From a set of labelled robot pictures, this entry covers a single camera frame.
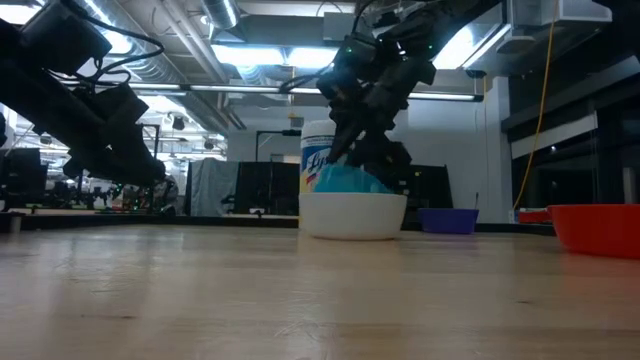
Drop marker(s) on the teal plastic bowl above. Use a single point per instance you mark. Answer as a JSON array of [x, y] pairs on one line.
[[347, 180]]

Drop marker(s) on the person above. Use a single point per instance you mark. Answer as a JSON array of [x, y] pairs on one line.
[[167, 195]]

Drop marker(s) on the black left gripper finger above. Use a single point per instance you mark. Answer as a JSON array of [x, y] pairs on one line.
[[131, 170]]

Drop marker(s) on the Lysol wipes canister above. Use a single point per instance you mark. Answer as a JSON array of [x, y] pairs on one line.
[[315, 155]]

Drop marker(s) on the red flat container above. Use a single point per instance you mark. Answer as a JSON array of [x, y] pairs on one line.
[[532, 216]]

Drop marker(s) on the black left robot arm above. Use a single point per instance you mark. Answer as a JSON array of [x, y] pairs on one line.
[[30, 95]]

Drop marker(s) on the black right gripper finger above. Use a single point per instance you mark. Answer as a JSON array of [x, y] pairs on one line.
[[348, 136], [382, 160]]

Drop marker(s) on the black metal frame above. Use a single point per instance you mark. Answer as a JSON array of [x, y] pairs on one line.
[[275, 133]]

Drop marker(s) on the long ceiling light strip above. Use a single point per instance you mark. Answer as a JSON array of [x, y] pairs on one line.
[[230, 88]]

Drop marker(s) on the white plastic bowl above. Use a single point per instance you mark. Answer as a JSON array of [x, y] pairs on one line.
[[352, 216]]

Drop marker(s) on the black partition panel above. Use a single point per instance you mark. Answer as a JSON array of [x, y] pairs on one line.
[[267, 187]]

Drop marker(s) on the blue plastic bowl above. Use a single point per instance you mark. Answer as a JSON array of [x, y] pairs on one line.
[[447, 221]]

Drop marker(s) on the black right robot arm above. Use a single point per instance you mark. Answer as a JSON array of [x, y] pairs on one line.
[[440, 22]]

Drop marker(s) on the red plastic bowl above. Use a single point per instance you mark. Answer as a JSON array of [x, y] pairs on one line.
[[600, 230]]

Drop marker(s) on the black cabinet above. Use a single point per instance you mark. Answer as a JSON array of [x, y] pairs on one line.
[[430, 185]]

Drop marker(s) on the black monitor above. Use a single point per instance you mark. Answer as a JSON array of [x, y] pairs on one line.
[[22, 175]]

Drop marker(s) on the silver ventilation duct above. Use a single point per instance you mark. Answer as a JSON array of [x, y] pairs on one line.
[[220, 12]]

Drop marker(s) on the grey cloth cover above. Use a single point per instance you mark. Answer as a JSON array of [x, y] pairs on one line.
[[212, 187]]

